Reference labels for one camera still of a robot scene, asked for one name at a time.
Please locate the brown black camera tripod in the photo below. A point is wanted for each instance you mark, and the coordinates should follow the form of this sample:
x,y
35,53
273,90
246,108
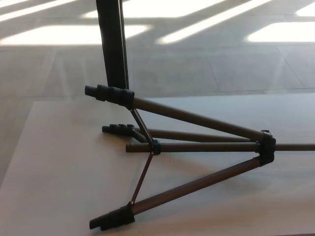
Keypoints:
x,y
197,147

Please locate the black upright post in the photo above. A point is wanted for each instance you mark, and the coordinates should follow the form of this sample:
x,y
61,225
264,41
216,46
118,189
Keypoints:
x,y
110,37

